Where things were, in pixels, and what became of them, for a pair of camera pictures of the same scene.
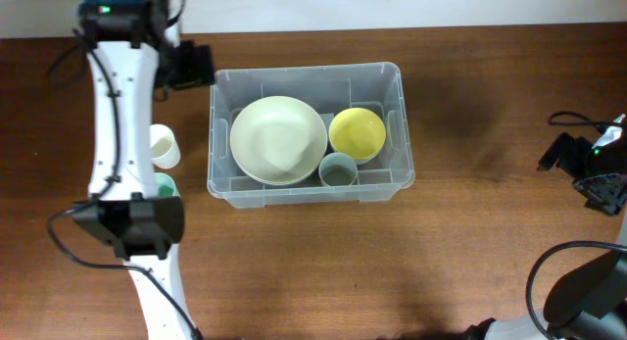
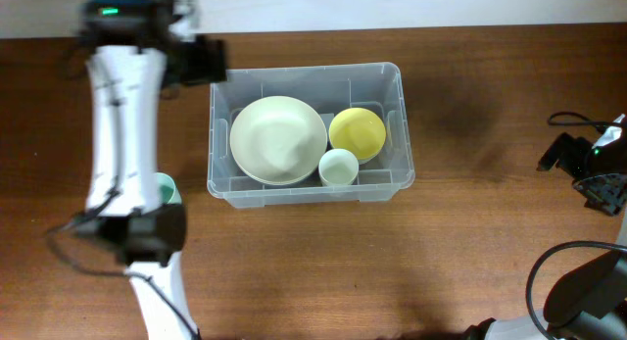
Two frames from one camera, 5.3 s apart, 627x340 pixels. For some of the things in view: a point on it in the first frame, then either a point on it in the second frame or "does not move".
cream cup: x=166 y=152 to x=338 y=167
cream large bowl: x=278 y=140 does not move
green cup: x=166 y=187 does not move
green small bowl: x=364 y=161 does not move
